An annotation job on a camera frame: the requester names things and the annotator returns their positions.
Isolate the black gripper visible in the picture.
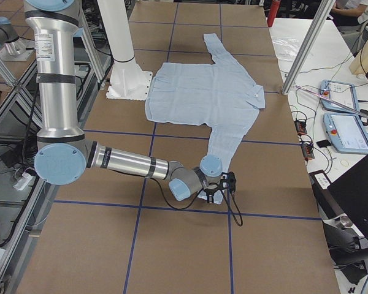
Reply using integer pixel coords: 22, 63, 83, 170
203, 183, 224, 202

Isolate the light blue button shirt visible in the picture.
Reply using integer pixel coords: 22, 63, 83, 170
144, 32, 267, 205

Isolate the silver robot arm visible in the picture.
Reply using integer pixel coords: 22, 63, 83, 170
0, 17, 34, 62
24, 1, 228, 203

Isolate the black laptop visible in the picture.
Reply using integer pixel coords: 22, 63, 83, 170
312, 152, 368, 285

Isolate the lower blue teach pendant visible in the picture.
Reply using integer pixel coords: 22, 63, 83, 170
323, 112, 368, 154

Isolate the blue teach pendant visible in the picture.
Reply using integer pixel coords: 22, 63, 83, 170
320, 80, 359, 111
323, 112, 368, 154

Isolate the clear plastic bag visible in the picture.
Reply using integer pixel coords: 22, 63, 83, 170
272, 37, 301, 62

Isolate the upper blue teach pendant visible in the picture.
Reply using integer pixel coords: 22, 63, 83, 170
320, 80, 359, 111

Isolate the red bottle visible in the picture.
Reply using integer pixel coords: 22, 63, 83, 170
267, 0, 280, 28

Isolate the white power strip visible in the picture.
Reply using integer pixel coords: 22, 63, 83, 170
13, 171, 33, 191

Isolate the seated person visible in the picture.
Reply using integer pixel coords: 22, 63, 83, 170
330, 0, 368, 27

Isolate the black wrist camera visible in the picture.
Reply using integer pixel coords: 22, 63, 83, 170
220, 171, 237, 196

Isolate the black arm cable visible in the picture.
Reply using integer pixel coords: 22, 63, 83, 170
147, 177, 243, 227

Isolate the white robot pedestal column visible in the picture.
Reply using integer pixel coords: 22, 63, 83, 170
98, 0, 152, 100

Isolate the grey aluminium frame post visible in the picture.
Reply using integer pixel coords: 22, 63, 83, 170
282, 0, 335, 96

